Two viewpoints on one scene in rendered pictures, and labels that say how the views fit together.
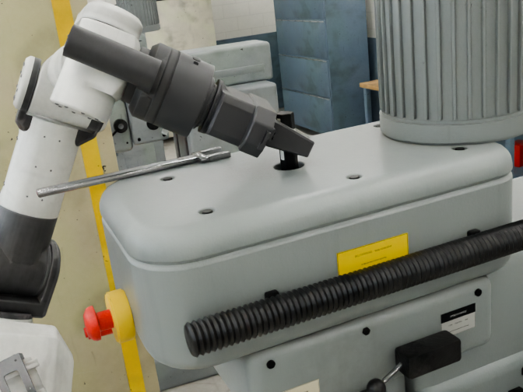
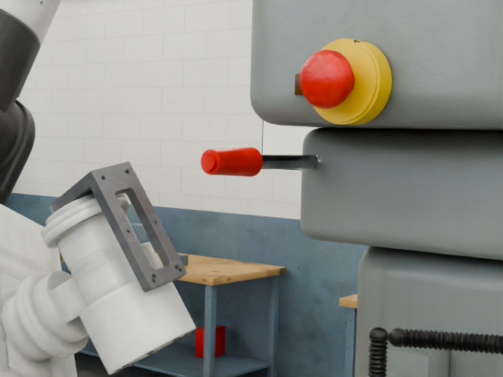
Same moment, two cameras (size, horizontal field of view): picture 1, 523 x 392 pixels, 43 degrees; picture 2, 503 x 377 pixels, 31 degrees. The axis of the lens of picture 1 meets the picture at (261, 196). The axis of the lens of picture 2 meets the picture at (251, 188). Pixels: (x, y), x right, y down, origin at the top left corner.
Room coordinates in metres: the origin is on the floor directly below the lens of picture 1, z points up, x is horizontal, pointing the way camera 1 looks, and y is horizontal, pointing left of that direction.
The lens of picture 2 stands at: (0.16, 0.56, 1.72)
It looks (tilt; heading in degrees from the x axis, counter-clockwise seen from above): 3 degrees down; 330
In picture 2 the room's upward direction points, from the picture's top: 2 degrees clockwise
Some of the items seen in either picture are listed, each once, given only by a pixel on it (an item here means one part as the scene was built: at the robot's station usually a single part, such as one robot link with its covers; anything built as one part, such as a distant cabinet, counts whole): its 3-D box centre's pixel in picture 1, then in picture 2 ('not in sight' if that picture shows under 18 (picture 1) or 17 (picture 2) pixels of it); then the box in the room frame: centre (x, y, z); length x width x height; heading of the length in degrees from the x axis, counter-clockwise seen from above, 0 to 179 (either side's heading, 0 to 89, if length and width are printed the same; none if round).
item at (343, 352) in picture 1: (333, 309); (501, 186); (0.78, -0.08, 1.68); 0.34 x 0.24 x 0.10; 112
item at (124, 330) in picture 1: (120, 316); (349, 82); (0.68, 0.18, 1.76); 0.06 x 0.02 x 0.06; 22
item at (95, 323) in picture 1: (99, 321); (330, 79); (0.67, 0.20, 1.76); 0.04 x 0.03 x 0.04; 22
